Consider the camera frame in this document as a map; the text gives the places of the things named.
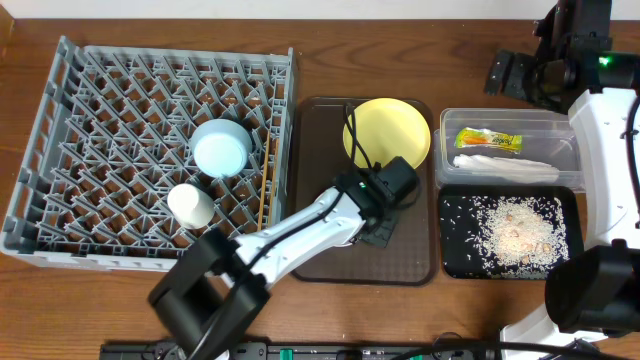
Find yellow plate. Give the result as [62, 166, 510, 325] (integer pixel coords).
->
[343, 98, 431, 169]

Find green orange snack wrapper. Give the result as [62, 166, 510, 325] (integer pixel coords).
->
[455, 127, 523, 153]

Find white napkin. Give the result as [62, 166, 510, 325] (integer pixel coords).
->
[453, 155, 560, 184]

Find rice food scraps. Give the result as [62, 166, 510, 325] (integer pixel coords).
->
[444, 195, 574, 280]

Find light blue bowl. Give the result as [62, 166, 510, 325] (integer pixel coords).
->
[189, 119, 253, 178]

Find white cup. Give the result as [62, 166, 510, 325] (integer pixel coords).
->
[167, 183, 214, 230]

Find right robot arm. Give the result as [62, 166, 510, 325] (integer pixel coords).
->
[484, 0, 639, 359]

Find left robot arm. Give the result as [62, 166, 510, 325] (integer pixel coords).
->
[148, 157, 419, 359]

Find grey dishwasher rack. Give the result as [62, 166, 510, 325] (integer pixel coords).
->
[1, 38, 297, 272]

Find brown serving tray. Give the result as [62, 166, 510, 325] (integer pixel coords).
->
[286, 97, 439, 287]

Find clear plastic bin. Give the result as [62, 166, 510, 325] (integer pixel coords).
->
[434, 108, 585, 193]

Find wooden chopstick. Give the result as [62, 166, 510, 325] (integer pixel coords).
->
[257, 130, 271, 231]
[266, 139, 279, 227]

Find black tray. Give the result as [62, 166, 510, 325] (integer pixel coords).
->
[436, 184, 586, 282]

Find black equipment at bottom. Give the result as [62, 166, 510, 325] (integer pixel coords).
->
[98, 335, 611, 360]

